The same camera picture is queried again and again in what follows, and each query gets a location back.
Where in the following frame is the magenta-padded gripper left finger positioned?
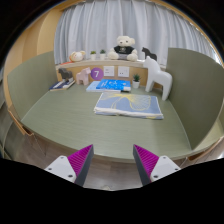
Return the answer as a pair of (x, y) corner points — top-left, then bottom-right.
(44, 144), (95, 187)

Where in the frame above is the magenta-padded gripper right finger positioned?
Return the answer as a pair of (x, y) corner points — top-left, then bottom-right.
(133, 144), (182, 186)

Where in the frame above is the blue towel with yellow print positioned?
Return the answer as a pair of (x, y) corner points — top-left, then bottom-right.
(93, 91), (165, 120)

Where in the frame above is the dark blue book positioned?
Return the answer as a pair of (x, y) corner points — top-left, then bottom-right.
(48, 79), (76, 92)

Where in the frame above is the green partition panel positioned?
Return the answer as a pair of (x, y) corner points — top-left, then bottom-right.
(7, 50), (59, 121)
(165, 47), (224, 150)

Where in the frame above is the light blue book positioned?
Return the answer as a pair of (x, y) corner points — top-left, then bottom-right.
(85, 80), (101, 93)

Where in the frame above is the green potted plant white pot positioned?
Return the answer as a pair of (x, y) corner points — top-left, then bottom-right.
(132, 73), (141, 90)

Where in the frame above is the large white horse figurine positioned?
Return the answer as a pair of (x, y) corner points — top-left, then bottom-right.
(143, 55), (174, 102)

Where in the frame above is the grey wooden horse figurine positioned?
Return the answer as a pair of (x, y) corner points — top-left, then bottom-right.
(57, 67), (74, 83)

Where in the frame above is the pink wooden horse figurine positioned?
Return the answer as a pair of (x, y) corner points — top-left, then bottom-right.
(75, 67), (92, 86)

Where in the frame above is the bright blue book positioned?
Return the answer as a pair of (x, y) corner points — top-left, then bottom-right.
(95, 78), (132, 92)

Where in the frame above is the round purple number sign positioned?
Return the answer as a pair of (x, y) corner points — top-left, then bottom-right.
(90, 67), (105, 81)

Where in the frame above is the light wooden ledge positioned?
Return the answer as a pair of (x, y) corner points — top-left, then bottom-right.
(55, 58), (167, 72)

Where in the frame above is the small cream plush toy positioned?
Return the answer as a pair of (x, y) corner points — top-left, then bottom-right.
(68, 50), (87, 63)

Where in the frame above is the black horse figurine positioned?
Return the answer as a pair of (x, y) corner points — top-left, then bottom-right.
(141, 46), (158, 62)

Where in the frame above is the cream teddy bear black shirt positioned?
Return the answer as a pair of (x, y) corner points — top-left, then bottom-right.
(107, 35), (139, 62)

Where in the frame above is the white pleated curtain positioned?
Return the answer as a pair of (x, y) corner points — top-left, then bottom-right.
(53, 0), (223, 68)

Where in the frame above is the white wall socket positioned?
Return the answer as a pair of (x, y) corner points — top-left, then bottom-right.
(117, 65), (130, 78)
(103, 65), (115, 78)

